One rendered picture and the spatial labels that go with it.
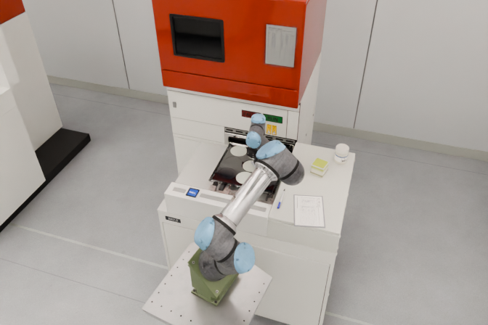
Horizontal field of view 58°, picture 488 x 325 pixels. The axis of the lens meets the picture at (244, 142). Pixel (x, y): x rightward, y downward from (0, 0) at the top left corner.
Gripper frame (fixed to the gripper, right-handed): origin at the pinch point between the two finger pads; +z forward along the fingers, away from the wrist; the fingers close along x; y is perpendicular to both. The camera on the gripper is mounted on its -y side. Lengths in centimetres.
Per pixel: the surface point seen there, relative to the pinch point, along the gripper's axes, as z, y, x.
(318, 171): -9.1, -30.1, -12.2
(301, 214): -5.5, -40.3, 15.4
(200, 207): -0.9, 2.2, 43.1
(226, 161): 1.4, 19.9, 6.6
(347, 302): 91, -59, -21
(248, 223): 2.2, -21.1, 31.8
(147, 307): 9, -18, 93
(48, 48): 46, 336, -30
